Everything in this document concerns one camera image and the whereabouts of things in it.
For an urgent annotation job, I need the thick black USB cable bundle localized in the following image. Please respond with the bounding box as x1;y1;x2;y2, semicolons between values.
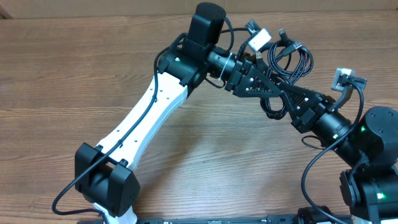
255;28;314;121

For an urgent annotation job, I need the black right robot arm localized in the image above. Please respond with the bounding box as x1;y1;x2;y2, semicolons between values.
278;82;397;223

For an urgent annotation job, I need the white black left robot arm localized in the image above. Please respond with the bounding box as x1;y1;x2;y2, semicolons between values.
75;2;280;223

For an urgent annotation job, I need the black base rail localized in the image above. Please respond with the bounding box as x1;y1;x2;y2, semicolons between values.
136;215;315;224

